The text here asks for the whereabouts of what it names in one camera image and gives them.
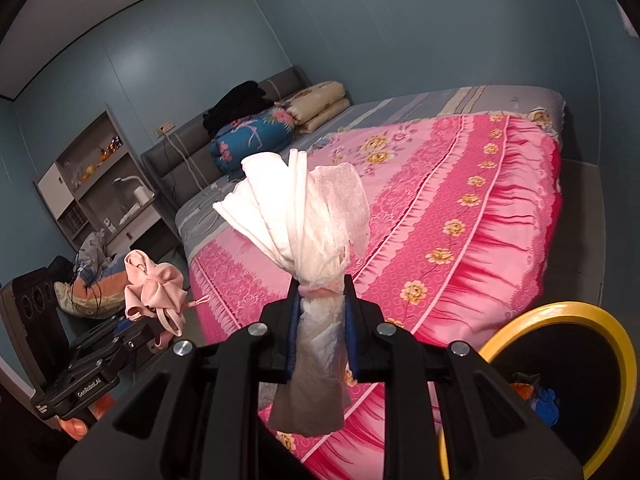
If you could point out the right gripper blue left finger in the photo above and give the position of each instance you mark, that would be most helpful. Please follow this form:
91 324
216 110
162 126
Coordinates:
294 300

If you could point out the blue glove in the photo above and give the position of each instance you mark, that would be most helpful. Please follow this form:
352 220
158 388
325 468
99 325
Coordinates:
542 402

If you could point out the white bedside shelf unit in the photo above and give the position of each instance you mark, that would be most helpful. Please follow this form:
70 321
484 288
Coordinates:
81 198

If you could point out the blue floral folded quilt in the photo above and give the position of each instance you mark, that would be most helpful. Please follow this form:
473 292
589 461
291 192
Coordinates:
269 131

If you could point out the white desk lamp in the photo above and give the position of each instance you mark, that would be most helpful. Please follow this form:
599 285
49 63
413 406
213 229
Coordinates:
141 192

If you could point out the grey padded headboard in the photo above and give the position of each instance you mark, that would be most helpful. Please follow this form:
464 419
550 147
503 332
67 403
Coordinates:
179 165

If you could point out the colourful clothes heap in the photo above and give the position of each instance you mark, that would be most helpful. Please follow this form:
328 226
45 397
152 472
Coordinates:
93 284

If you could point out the left human hand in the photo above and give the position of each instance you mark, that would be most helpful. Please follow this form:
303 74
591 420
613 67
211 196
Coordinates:
77 427

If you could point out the yellow rimmed black trash bin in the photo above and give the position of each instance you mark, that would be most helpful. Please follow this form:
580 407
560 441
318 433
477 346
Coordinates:
578 350

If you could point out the beige folded quilt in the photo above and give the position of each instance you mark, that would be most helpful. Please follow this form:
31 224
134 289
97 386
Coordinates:
314 106

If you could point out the pink floral bedspread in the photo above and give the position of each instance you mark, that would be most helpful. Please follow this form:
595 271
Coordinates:
462 208

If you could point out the white knotted tissue wad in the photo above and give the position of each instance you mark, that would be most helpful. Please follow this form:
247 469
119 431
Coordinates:
307 221

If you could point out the beige pink knotted cloth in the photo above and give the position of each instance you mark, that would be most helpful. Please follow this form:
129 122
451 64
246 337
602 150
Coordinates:
155 290

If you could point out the black clothing pile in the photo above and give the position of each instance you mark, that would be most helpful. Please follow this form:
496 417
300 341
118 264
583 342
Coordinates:
246 99

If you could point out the wall power outlet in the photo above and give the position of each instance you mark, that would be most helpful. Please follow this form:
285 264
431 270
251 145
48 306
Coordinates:
164 129

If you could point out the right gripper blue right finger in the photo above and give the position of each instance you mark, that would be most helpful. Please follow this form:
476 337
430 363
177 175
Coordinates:
352 329

